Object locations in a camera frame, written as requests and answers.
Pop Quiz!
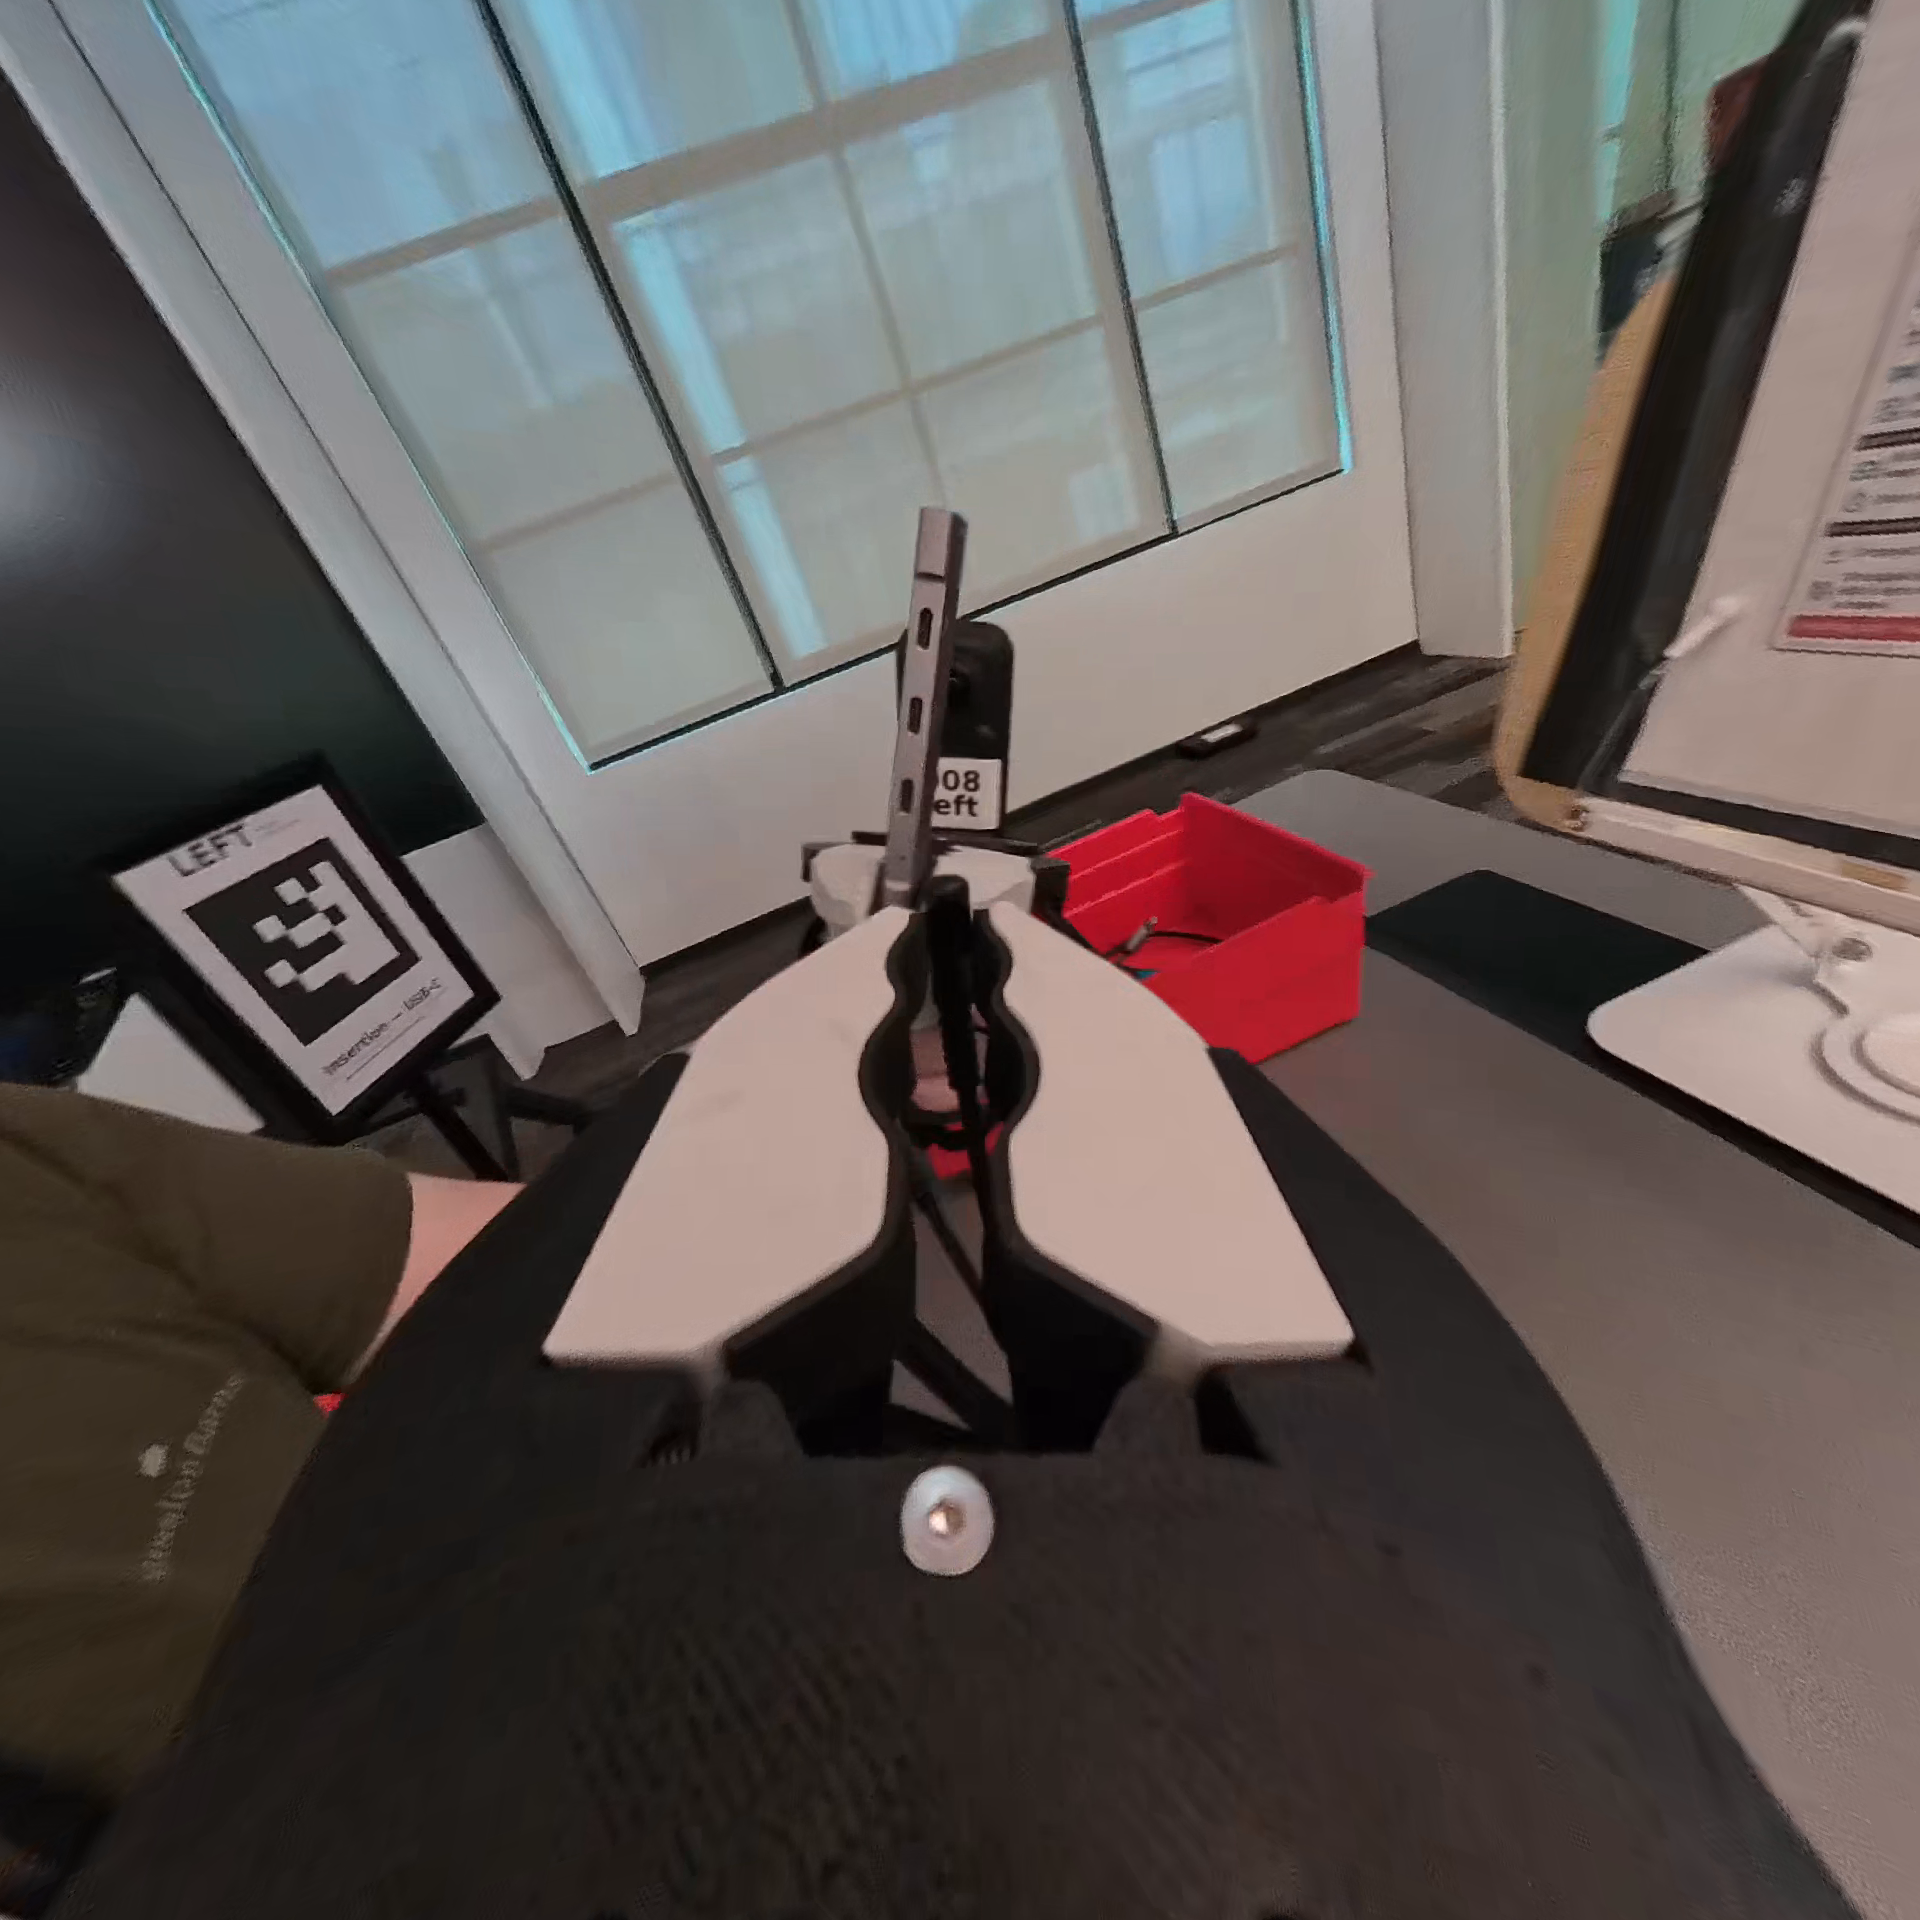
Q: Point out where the black desk mat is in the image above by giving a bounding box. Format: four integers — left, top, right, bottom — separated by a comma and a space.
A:
1367, 869, 1920, 1245

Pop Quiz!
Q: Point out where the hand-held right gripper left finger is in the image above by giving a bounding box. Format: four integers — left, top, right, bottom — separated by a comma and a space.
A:
541, 903, 921, 1456

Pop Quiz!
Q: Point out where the olive green shirt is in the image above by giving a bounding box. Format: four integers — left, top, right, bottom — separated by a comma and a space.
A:
0, 1080, 415, 1861

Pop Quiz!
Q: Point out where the black sign easel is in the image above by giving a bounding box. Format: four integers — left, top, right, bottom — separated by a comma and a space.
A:
351, 1035, 602, 1188

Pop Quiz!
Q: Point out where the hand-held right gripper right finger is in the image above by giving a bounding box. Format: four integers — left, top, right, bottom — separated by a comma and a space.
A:
980, 903, 1365, 1456

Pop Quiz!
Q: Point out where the white cable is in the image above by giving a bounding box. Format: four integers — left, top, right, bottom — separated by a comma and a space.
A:
1651, 596, 1755, 669

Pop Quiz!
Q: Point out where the white board stand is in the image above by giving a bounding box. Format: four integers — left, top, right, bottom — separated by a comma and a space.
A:
1588, 885, 1920, 1217

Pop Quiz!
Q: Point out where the instruction sheet in plastic sleeve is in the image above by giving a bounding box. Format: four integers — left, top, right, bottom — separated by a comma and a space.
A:
1502, 0, 1920, 909

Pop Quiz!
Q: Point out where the grey usb hub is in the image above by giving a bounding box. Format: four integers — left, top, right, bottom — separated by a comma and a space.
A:
876, 506, 969, 917

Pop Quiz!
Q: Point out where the white framed window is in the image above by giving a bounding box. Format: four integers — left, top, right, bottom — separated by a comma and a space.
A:
142, 0, 1353, 775

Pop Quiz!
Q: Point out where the red plastic bin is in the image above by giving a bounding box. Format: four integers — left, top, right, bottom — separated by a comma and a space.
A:
1041, 793, 1372, 1066

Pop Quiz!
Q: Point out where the framed marker sign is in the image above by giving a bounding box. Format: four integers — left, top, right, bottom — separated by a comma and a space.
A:
105, 757, 501, 1142

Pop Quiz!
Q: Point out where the black usb-c cable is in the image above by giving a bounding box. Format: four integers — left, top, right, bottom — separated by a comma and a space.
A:
897, 876, 1023, 1427

